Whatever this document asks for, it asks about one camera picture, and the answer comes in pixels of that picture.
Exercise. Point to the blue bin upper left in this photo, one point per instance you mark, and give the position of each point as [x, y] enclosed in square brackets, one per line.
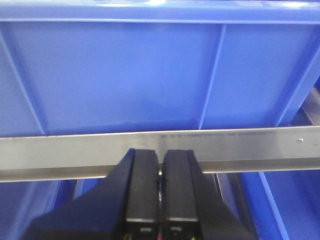
[106, 66]

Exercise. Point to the blue bin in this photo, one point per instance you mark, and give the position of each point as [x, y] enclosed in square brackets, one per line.
[106, 66]
[21, 202]

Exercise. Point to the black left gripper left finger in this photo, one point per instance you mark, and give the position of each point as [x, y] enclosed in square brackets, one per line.
[122, 206]

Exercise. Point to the stainless steel shelf rack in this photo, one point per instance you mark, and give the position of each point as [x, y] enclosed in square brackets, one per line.
[65, 157]

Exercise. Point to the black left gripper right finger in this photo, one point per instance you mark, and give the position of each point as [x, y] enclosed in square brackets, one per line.
[192, 208]

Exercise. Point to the blue bin lower left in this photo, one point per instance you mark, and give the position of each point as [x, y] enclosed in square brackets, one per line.
[21, 202]

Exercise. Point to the blue bin nested upper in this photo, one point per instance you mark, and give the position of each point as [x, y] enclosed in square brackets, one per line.
[275, 205]

